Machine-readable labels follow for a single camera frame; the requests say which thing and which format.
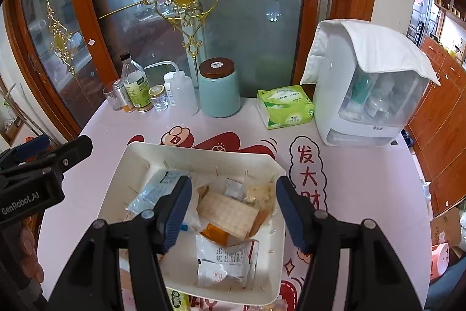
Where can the small white pill bottle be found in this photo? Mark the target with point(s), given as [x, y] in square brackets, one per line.
[169, 88]

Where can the beige wafer packet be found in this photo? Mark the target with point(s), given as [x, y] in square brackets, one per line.
[229, 214]

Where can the green tissue pack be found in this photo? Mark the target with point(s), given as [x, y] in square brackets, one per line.
[284, 107]

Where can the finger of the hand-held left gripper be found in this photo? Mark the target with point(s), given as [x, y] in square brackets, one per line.
[31, 145]
[72, 149]

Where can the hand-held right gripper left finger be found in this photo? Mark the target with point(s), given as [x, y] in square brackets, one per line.
[178, 212]

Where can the person's left hand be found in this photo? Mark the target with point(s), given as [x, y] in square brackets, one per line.
[29, 249]

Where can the wooden cabinet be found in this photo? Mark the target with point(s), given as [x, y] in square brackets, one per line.
[440, 132]

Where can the dark entry door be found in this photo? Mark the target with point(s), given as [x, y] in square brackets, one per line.
[420, 16]

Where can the clear drinking glass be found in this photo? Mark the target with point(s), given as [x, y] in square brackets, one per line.
[109, 98]

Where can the pink plastic stool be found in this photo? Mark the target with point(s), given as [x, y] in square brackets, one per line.
[439, 262]

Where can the small green snack packet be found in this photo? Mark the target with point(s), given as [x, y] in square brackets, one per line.
[179, 302]

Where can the white countertop appliance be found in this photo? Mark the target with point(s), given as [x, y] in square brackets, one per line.
[327, 114]

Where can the light blue snack packet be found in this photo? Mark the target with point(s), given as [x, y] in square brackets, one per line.
[153, 189]

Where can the wooden picture frame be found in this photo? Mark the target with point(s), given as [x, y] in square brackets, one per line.
[7, 114]

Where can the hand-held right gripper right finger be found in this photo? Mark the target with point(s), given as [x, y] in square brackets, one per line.
[291, 212]

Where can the green canister with brown lid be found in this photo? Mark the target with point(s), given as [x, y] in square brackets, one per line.
[220, 92]

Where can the orange snack packet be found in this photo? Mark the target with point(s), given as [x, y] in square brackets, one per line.
[214, 233]

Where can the cardboard box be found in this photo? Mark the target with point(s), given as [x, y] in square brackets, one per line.
[446, 227]

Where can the glass bottle with green label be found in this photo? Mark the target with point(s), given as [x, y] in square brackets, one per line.
[136, 92]

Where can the white plastic storage bin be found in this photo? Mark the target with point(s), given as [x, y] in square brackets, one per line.
[204, 158]

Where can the white snack packet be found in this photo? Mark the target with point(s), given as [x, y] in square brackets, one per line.
[222, 260]

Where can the small glass jar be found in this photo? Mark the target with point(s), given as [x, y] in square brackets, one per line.
[157, 99]

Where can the glass sliding door gold ornament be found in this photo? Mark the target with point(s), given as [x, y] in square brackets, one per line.
[47, 41]
[236, 23]

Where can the white squeeze bottle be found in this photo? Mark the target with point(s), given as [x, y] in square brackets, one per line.
[185, 92]

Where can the blue chair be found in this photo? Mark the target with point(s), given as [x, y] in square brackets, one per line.
[447, 289]

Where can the metal can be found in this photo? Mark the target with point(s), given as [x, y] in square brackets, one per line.
[122, 92]

